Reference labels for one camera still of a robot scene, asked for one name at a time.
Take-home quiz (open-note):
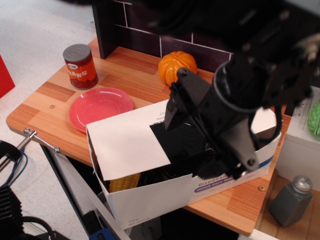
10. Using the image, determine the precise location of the green toy vegetable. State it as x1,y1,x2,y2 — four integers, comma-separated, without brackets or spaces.
307,100,320,137

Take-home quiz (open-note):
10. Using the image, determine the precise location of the yellow toy corn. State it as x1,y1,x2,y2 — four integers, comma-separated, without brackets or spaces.
109,172,141,193

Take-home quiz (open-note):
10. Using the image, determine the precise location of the red beans can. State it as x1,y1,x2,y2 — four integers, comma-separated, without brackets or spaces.
62,43,98,90

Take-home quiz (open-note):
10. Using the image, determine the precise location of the grey salt shaker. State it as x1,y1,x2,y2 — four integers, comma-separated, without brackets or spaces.
268,175,313,227

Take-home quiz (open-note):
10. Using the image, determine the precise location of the red box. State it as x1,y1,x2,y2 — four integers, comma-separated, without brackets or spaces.
0,57,16,98

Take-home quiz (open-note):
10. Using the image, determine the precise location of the metal table clamp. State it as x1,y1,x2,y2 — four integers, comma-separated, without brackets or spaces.
0,128,61,172

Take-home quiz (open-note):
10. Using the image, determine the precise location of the dark brick backsplash panel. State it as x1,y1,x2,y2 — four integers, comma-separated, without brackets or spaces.
92,0,233,72

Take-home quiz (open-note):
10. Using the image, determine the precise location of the red plastic plate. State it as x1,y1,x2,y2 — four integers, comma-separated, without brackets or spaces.
69,87,134,133

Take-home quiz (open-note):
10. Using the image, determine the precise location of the blue wire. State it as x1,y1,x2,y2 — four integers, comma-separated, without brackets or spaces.
0,147,29,193

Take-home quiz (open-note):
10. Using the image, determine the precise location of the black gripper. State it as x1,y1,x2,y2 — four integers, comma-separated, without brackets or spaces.
164,68,259,180

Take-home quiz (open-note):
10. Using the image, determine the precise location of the white disposable mask box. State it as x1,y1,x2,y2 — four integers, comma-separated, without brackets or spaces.
86,101,279,230

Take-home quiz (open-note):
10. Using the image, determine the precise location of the orange toy pumpkin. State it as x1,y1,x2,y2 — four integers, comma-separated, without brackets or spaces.
158,51,198,86

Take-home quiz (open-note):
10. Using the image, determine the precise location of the black cup-shaped device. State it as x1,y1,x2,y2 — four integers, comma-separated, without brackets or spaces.
161,156,200,180

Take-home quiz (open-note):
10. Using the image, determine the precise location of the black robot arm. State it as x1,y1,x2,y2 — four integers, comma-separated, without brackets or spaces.
80,0,320,179

